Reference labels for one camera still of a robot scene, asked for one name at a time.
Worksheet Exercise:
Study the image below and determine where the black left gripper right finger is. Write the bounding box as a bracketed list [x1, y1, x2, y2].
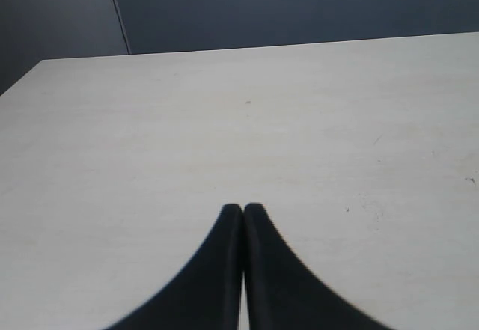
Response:
[243, 203, 388, 329]

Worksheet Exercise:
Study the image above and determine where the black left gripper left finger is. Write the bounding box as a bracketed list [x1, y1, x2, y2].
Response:
[109, 204, 243, 329]

